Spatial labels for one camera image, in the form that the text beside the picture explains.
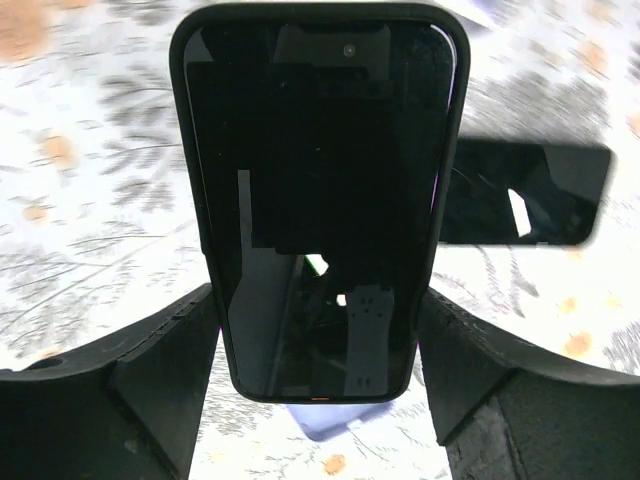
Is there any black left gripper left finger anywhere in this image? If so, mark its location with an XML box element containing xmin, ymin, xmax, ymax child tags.
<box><xmin>1</xmin><ymin>284</ymin><xmax>219</xmax><ymax>479</ymax></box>

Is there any floral tablecloth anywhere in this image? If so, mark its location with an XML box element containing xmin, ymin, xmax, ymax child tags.
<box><xmin>1</xmin><ymin>1</ymin><xmax>639</xmax><ymax>479</ymax></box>

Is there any black phone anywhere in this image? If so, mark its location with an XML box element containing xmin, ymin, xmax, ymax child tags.
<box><xmin>169</xmin><ymin>1</ymin><xmax>470</xmax><ymax>403</ymax></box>

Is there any lilac phone case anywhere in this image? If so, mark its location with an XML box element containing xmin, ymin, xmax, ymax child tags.
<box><xmin>284</xmin><ymin>401</ymin><xmax>394</xmax><ymax>442</ymax></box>

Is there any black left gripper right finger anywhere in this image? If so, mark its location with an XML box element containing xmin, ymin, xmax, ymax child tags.
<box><xmin>418</xmin><ymin>289</ymin><xmax>639</xmax><ymax>479</ymax></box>

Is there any black smartphone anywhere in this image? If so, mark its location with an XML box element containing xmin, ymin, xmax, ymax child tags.
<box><xmin>440</xmin><ymin>138</ymin><xmax>613</xmax><ymax>246</ymax></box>

